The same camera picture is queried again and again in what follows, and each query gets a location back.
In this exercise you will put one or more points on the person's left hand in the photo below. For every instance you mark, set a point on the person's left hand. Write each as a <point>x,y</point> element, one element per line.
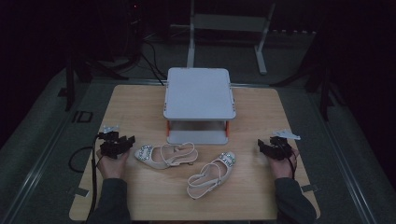
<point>112,166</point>

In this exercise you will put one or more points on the beige rhinestone buckle slingback shoe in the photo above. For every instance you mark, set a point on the beige rhinestone buckle slingback shoe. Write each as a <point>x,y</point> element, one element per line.
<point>152,158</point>
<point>218,172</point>

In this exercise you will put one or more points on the person's right hand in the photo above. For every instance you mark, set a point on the person's right hand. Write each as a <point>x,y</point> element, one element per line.
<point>282,169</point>

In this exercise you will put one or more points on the white metal stand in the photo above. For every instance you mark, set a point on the white metal stand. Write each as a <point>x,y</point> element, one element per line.
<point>229,22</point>

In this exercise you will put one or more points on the grey two-tier shoe rack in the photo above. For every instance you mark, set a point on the grey two-tier shoe rack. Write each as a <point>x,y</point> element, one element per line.
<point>199,93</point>

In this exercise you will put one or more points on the grey tape piece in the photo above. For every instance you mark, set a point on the grey tape piece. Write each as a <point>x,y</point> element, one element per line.
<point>82,192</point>
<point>309,188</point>

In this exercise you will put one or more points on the dark box with white knobs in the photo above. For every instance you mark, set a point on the dark box with white knobs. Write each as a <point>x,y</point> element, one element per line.
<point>292,31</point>

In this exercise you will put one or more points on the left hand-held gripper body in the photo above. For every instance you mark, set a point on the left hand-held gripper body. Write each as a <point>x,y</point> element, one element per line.
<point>109,145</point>

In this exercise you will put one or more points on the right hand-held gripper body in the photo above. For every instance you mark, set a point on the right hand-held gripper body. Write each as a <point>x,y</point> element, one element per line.
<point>281,147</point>

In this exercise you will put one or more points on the black stand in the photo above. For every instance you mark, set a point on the black stand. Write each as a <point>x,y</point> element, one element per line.
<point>70,90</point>
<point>325,93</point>

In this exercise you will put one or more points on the metal floor rail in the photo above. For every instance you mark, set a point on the metal floor rail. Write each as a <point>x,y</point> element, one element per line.
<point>342,161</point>
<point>40,168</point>

